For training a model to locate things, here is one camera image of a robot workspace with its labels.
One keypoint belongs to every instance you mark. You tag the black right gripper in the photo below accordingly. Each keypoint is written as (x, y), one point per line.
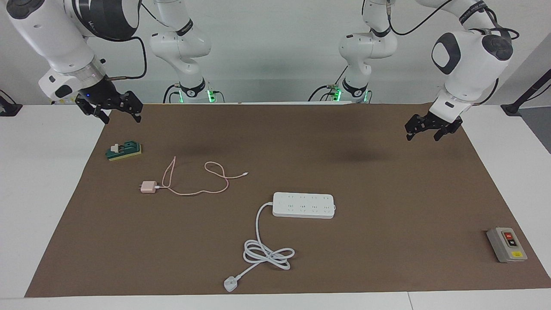
(101, 94)

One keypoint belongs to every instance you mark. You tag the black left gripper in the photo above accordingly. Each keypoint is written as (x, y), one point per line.
(439, 123)

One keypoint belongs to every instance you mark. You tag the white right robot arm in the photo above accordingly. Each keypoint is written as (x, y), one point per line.
(47, 38)

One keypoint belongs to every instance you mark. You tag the brown table mat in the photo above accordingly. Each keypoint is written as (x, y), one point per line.
(387, 241)

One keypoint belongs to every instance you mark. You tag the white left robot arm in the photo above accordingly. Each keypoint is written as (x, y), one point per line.
(473, 64)

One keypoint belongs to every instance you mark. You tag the black stand with pole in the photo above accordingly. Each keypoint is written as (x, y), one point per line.
(512, 108)

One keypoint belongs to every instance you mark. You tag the black table clamp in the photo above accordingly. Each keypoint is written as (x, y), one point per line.
(9, 108)

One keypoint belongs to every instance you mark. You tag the pink charger block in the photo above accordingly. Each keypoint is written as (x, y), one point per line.
(149, 187)

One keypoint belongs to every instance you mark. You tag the grey on-off switch box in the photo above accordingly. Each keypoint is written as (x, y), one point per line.
(507, 244)

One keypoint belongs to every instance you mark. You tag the white power strip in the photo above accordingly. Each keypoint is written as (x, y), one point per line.
(303, 205)

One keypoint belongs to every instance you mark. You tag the green knife switch block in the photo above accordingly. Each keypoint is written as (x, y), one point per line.
(125, 150)

